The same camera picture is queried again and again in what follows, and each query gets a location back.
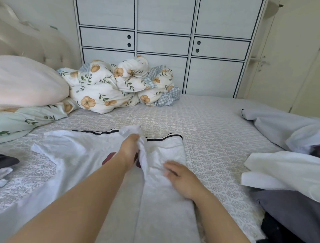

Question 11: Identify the pink plush pillow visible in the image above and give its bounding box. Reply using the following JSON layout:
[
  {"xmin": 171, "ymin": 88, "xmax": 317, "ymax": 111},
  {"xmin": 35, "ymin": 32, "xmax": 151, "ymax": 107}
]
[{"xmin": 0, "ymin": 54, "xmax": 71, "ymax": 109}]

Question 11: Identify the person's left forearm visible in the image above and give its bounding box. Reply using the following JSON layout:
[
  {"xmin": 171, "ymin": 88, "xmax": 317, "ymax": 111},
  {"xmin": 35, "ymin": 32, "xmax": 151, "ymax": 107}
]
[{"xmin": 5, "ymin": 158, "xmax": 132, "ymax": 243}]

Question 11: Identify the bed with grey patterned sheet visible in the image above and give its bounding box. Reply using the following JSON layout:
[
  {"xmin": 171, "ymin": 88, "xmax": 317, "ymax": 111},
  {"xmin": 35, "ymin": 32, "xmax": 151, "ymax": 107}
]
[{"xmin": 0, "ymin": 94, "xmax": 320, "ymax": 243}]

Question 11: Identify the floral bunched quilt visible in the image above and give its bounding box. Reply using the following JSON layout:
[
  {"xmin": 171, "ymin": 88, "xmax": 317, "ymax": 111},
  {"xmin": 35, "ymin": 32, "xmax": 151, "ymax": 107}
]
[{"xmin": 145, "ymin": 64, "xmax": 181, "ymax": 107}]

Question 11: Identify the floral pillow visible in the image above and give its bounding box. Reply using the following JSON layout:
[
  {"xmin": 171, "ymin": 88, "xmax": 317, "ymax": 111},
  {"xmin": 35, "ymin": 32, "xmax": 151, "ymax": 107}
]
[{"xmin": 0, "ymin": 97, "xmax": 80, "ymax": 144}]

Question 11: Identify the beige tufted headboard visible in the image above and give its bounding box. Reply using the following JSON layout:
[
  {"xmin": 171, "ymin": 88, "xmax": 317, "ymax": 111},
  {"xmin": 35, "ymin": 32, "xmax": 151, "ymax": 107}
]
[{"xmin": 0, "ymin": 4, "xmax": 82, "ymax": 71}]

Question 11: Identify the white wardrobe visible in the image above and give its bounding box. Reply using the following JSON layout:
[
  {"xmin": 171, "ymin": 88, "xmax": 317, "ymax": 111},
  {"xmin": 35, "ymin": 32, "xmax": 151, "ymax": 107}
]
[{"xmin": 73, "ymin": 0, "xmax": 269, "ymax": 99}]

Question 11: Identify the person's right hand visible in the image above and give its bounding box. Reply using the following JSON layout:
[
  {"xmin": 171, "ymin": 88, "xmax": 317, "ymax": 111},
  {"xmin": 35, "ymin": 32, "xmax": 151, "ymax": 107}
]
[{"xmin": 162, "ymin": 160, "xmax": 207, "ymax": 201}]

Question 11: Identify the person's left hand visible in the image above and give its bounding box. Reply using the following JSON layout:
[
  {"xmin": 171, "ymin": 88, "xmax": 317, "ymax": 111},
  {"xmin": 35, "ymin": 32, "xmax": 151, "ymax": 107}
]
[{"xmin": 115, "ymin": 133, "xmax": 143, "ymax": 170}]

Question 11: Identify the white door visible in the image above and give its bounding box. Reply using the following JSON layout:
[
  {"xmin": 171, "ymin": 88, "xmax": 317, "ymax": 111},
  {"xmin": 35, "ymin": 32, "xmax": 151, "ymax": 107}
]
[{"xmin": 238, "ymin": 0, "xmax": 320, "ymax": 118}]

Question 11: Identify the white printed t-shirt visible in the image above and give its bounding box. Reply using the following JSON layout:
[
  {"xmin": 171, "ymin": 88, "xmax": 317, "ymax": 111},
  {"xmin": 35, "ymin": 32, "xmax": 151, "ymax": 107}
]
[{"xmin": 240, "ymin": 150, "xmax": 320, "ymax": 203}]

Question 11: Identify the white garment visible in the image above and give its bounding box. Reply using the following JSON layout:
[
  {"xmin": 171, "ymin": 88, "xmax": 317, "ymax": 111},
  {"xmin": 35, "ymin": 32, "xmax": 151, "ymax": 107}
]
[{"xmin": 0, "ymin": 167, "xmax": 14, "ymax": 188}]

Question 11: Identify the light blue hooded jacket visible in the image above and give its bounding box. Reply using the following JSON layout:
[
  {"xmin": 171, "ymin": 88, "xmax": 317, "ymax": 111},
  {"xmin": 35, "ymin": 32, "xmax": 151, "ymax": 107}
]
[{"xmin": 241, "ymin": 106, "xmax": 320, "ymax": 154}]

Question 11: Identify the person's right forearm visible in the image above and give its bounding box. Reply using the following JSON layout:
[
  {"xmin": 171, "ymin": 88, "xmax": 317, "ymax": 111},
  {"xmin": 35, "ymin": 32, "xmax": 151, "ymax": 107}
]
[{"xmin": 192, "ymin": 189, "xmax": 251, "ymax": 243}]

